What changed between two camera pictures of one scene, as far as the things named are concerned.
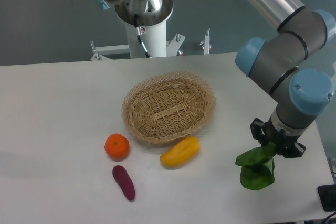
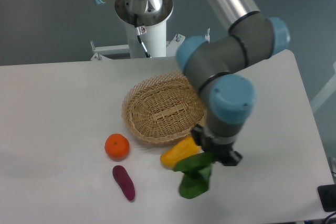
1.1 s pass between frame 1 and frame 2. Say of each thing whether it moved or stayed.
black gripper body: moved
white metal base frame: stayed
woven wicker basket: stayed
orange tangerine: stayed
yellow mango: stayed
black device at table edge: stayed
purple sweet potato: stayed
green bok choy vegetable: moved
